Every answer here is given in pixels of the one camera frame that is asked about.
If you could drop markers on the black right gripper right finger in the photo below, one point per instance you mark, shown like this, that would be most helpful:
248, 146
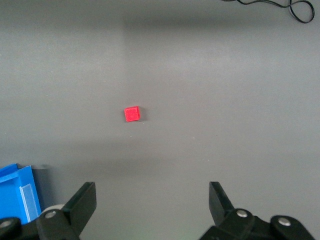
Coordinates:
220, 207

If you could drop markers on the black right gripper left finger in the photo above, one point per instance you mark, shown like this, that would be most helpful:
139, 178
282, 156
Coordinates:
80, 205

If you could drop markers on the red cube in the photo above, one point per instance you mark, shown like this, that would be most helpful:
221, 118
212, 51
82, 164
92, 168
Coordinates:
132, 114

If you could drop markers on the blue plastic bin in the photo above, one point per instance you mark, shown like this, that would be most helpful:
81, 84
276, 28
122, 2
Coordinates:
12, 195

